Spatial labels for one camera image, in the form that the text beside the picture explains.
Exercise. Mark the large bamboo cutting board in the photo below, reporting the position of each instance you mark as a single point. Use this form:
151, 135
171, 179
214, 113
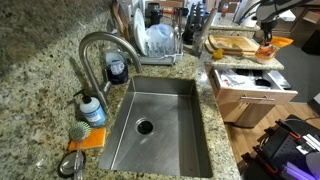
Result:
233, 52

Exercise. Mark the brushed steel faucet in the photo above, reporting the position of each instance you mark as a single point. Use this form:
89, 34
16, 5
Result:
100, 34

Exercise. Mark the round dish brush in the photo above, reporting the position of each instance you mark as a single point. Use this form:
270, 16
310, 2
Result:
79, 130

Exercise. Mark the black travel mug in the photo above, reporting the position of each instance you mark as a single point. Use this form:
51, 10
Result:
154, 13

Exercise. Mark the orange sponge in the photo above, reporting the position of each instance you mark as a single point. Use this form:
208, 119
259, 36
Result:
96, 138

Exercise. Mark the white cutlery tray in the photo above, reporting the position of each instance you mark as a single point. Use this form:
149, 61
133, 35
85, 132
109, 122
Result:
240, 80

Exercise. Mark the orange snack pack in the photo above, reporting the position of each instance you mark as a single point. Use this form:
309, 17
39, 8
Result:
271, 51

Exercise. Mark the open wooden drawer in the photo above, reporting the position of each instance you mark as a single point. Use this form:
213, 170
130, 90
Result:
233, 95

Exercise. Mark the dark liquid soap bottle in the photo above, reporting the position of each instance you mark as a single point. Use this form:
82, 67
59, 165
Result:
116, 71

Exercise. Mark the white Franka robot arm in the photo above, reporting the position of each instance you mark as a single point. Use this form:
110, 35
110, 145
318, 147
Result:
283, 7

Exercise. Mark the clear plastic container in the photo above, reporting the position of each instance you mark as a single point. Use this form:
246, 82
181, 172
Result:
160, 36

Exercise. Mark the light wood base cabinet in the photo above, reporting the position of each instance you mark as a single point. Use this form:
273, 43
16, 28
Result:
246, 115

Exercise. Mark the grey dish rack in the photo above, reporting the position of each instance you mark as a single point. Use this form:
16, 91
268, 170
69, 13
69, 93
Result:
160, 60

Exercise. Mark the wooden spoon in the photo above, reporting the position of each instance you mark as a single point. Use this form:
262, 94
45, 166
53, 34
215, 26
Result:
125, 26
116, 16

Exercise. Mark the clear drinking glass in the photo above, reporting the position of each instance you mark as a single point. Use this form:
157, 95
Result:
196, 48

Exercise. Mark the stainless steel sink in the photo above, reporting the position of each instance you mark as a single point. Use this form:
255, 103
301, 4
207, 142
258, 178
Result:
160, 146

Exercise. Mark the orange black clamp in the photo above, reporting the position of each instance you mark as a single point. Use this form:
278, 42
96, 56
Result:
290, 130
266, 161

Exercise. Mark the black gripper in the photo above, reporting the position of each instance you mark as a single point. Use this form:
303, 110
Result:
268, 26

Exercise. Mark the black round drawer object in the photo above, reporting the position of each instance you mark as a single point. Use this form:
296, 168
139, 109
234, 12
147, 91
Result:
263, 82

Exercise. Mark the black knife block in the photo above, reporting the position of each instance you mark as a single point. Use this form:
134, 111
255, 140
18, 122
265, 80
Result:
191, 31

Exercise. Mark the blue label soap pump bottle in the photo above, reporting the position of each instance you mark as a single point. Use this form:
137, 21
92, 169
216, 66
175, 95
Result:
93, 113

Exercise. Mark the white plate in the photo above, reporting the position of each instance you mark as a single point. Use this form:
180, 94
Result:
140, 30

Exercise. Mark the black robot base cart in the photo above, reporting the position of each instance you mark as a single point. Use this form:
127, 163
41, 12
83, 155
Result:
286, 156

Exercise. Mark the yellow rubber duck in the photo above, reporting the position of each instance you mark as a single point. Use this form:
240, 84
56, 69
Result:
218, 54

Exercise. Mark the small bamboo cutting board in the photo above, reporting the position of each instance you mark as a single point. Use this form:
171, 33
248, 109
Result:
233, 42

